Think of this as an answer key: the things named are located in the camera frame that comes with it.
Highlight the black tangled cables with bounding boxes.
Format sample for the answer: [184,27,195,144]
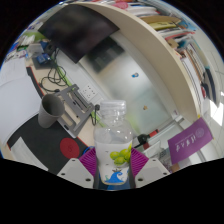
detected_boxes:
[39,46,73,93]

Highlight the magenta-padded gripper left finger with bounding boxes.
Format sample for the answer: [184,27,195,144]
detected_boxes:
[57,147,98,190]

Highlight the folded white paper napkin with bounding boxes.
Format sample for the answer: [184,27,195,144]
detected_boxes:
[11,136,51,173]

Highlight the white wall socket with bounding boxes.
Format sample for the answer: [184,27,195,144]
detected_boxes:
[81,83,98,100]

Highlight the purple hanging banner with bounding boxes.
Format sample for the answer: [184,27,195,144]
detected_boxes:
[167,117,214,165]

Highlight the grey ribbed cup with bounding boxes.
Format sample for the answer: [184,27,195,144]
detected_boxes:
[37,93,66,129]

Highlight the white paper sheets stack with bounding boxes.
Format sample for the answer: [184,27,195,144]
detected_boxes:
[0,56,43,148]

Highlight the clear plastic water bottle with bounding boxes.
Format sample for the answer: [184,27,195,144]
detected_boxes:
[93,99,134,186]

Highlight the flat round red coaster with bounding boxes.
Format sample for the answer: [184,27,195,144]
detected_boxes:
[59,137,81,159]

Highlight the grey metal laptop stand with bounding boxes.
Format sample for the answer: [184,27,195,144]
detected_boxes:
[54,83,95,138]

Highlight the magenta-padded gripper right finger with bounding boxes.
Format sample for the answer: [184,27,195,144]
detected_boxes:
[129,147,171,189]

